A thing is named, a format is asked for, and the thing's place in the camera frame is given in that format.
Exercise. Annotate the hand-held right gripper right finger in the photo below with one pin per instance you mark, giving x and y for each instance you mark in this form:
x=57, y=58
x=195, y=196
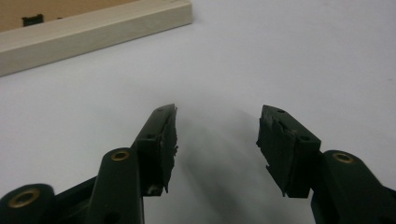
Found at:
x=288, y=152

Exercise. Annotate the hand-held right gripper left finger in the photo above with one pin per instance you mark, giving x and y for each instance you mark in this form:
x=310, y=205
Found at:
x=157, y=149

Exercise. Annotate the light wooden picture frame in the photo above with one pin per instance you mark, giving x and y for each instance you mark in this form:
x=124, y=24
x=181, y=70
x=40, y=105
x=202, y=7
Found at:
x=93, y=29

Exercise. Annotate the white table mat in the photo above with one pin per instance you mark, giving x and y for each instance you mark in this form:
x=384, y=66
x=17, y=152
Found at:
x=249, y=62

